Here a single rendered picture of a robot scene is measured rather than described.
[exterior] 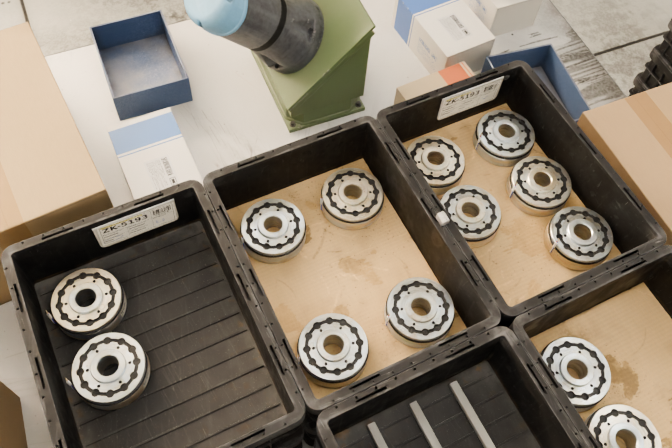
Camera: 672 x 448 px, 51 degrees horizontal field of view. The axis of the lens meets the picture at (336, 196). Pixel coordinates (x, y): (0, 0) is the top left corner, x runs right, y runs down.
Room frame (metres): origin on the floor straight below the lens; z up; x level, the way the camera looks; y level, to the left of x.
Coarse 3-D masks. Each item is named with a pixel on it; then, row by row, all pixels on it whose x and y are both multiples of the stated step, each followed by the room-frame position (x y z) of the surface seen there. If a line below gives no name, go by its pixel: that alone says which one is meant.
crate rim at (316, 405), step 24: (360, 120) 0.71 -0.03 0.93; (288, 144) 0.65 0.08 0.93; (312, 144) 0.66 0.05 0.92; (384, 144) 0.67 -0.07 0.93; (240, 168) 0.60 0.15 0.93; (216, 192) 0.55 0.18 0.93; (432, 216) 0.55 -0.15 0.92; (240, 240) 0.47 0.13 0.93; (240, 264) 0.44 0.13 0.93; (480, 288) 0.44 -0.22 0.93; (264, 312) 0.37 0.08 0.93; (456, 336) 0.36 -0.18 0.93; (288, 360) 0.30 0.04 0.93; (408, 360) 0.32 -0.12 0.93; (360, 384) 0.29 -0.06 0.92; (312, 408) 0.24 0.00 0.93
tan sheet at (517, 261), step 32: (448, 128) 0.79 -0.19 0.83; (480, 160) 0.73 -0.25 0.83; (512, 224) 0.61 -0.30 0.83; (544, 224) 0.61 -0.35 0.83; (480, 256) 0.54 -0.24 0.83; (512, 256) 0.55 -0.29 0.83; (544, 256) 0.55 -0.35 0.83; (608, 256) 0.56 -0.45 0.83; (512, 288) 0.49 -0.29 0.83; (544, 288) 0.49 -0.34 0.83
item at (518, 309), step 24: (504, 72) 0.85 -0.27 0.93; (528, 72) 0.85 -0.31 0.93; (432, 96) 0.78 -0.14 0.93; (552, 96) 0.80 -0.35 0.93; (384, 120) 0.72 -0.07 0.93; (408, 168) 0.63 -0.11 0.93; (432, 192) 0.59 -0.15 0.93; (624, 192) 0.62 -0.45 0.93; (648, 216) 0.58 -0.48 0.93; (456, 240) 0.51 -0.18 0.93; (480, 264) 0.47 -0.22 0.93; (600, 264) 0.49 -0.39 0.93; (552, 288) 0.45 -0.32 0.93; (504, 312) 0.40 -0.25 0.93
